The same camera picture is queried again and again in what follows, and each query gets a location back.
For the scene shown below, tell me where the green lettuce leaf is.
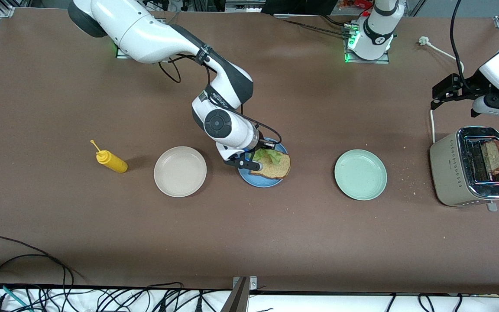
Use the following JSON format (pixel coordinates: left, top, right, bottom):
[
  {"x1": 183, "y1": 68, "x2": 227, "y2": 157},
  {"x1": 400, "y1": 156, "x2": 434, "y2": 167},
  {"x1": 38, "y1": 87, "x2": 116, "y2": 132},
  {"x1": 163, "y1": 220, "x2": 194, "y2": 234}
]
[{"x1": 254, "y1": 147, "x2": 282, "y2": 165}]

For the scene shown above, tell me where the brown bread slice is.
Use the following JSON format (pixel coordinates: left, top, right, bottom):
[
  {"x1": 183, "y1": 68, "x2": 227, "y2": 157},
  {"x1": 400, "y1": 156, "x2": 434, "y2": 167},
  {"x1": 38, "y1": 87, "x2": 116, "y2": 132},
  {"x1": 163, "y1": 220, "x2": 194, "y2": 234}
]
[
  {"x1": 249, "y1": 149, "x2": 292, "y2": 179},
  {"x1": 481, "y1": 139, "x2": 499, "y2": 176}
]

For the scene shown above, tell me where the yellow mustard squeeze bottle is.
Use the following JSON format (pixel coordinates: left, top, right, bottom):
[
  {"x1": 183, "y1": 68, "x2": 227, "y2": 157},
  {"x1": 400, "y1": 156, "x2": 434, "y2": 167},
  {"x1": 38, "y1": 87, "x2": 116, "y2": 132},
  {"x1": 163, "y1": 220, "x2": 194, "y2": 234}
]
[{"x1": 90, "y1": 140, "x2": 128, "y2": 174}]

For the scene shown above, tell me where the blue plate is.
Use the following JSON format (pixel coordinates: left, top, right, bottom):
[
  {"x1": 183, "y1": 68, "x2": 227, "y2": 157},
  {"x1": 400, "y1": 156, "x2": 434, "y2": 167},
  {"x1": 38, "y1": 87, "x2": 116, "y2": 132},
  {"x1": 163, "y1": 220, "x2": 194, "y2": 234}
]
[{"x1": 237, "y1": 138, "x2": 289, "y2": 189}]

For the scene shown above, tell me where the beige plate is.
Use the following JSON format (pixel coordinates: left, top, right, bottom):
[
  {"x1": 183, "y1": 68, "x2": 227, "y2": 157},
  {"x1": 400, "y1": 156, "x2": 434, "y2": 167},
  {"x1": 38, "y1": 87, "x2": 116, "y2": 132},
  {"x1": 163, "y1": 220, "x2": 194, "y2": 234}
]
[{"x1": 153, "y1": 146, "x2": 207, "y2": 198}]

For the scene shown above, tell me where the pale green plate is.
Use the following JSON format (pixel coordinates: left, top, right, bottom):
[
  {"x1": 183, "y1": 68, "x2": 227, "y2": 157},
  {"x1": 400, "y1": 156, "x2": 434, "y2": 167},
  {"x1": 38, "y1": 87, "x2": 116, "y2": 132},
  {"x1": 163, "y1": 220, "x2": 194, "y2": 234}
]
[{"x1": 334, "y1": 149, "x2": 388, "y2": 201}]

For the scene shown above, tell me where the beige chrome toaster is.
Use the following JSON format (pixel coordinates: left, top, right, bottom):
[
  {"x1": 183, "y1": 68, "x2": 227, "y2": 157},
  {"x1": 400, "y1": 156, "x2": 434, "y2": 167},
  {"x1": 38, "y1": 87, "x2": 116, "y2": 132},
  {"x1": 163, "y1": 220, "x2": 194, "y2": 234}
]
[{"x1": 429, "y1": 126, "x2": 499, "y2": 212}]

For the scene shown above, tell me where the red snack packet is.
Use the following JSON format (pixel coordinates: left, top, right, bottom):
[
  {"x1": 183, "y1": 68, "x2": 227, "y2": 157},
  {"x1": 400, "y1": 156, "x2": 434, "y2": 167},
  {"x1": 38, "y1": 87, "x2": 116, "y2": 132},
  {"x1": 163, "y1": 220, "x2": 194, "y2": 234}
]
[{"x1": 337, "y1": 0, "x2": 373, "y2": 10}]

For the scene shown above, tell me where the grey metal bar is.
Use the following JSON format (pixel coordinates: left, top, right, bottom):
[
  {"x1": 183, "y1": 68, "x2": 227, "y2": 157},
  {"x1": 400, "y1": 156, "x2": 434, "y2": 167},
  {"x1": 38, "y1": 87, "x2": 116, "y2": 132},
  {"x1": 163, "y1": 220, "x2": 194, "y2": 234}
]
[{"x1": 220, "y1": 277, "x2": 250, "y2": 312}]

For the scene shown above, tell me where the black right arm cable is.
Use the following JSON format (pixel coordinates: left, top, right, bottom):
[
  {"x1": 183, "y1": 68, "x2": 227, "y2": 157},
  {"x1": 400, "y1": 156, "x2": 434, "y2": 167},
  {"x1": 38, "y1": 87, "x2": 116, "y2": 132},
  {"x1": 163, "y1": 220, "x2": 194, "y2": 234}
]
[{"x1": 159, "y1": 48, "x2": 283, "y2": 148}]

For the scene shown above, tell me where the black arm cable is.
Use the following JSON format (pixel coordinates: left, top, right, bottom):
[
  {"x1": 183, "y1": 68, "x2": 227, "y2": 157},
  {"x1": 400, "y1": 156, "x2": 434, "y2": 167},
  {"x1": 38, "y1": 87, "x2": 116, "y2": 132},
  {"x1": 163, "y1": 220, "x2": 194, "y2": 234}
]
[
  {"x1": 159, "y1": 48, "x2": 283, "y2": 148},
  {"x1": 450, "y1": 0, "x2": 467, "y2": 87}
]

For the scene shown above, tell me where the white toaster power cable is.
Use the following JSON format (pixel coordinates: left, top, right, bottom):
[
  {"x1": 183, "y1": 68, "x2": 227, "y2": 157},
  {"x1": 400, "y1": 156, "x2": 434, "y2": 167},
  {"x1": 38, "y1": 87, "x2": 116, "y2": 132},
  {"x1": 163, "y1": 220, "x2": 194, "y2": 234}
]
[{"x1": 418, "y1": 36, "x2": 465, "y2": 144}]

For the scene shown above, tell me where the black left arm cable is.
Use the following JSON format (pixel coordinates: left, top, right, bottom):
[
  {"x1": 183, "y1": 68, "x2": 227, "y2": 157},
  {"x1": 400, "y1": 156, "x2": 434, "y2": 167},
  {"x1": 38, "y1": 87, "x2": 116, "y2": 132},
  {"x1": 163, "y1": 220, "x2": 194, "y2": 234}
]
[{"x1": 450, "y1": 0, "x2": 467, "y2": 87}]

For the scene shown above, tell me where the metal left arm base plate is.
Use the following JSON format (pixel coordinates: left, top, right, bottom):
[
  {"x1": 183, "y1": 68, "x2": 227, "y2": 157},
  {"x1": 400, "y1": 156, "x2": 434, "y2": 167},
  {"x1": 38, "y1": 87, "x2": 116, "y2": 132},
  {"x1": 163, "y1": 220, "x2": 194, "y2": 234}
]
[{"x1": 343, "y1": 22, "x2": 391, "y2": 65}]

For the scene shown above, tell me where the black base supply cable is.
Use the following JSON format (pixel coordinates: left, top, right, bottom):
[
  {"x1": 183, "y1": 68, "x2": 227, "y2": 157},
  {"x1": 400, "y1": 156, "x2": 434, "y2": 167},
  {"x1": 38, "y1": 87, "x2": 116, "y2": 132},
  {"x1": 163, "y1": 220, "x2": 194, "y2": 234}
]
[{"x1": 273, "y1": 13, "x2": 358, "y2": 37}]

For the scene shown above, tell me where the small metal bracket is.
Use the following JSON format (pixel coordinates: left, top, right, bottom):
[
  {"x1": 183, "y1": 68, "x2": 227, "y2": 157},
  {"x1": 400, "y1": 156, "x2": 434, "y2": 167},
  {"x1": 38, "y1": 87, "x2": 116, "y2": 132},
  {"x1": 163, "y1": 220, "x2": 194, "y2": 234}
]
[{"x1": 232, "y1": 276, "x2": 258, "y2": 290}]

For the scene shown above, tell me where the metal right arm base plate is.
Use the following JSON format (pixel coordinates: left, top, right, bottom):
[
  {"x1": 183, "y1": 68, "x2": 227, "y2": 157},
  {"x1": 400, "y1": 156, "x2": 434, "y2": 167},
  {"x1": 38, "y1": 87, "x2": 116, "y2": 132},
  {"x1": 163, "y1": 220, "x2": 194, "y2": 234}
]
[{"x1": 116, "y1": 17, "x2": 166, "y2": 59}]

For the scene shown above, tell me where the black cable bundle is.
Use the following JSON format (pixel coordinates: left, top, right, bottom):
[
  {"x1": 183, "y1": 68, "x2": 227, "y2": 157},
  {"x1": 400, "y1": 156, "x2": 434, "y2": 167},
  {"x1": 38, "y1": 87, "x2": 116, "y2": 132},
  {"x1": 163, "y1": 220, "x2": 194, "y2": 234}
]
[{"x1": 76, "y1": 283, "x2": 233, "y2": 312}]

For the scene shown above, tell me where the black looped cable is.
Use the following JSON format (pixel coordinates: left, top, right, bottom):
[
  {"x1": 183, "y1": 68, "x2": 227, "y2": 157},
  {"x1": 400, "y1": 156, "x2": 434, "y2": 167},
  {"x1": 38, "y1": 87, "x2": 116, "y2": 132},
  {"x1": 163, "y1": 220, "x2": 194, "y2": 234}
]
[{"x1": 0, "y1": 236, "x2": 75, "y2": 312}]

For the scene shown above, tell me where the teal cable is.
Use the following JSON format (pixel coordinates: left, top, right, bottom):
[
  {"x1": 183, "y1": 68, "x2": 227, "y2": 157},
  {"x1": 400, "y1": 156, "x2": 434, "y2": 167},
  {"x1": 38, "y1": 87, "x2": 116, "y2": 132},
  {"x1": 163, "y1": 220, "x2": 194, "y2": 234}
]
[{"x1": 0, "y1": 283, "x2": 31, "y2": 312}]

